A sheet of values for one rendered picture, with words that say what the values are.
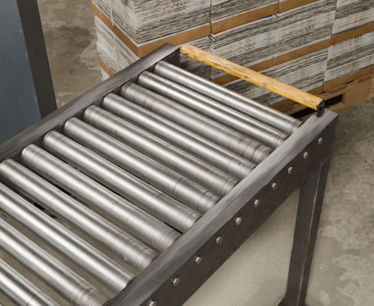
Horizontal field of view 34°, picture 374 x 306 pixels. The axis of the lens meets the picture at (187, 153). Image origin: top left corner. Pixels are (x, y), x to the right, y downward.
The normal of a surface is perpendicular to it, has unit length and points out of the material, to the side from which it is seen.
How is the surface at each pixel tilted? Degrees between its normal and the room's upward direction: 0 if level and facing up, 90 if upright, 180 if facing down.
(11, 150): 0
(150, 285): 0
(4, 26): 90
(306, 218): 90
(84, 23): 0
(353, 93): 90
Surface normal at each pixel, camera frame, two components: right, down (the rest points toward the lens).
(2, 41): -0.05, 0.65
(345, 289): -0.01, -0.76
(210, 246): 0.77, 0.40
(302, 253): -0.65, 0.50
